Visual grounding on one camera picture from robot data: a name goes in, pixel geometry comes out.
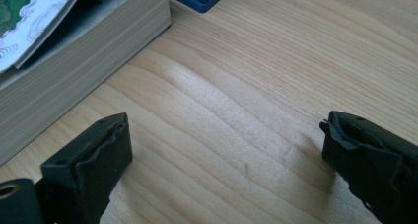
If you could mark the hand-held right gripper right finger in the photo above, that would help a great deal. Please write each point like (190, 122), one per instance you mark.
(374, 164)

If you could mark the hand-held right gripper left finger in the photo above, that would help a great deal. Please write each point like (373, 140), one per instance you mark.
(88, 164)

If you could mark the thick book with patterned cover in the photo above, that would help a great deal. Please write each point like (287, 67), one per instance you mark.
(75, 56)

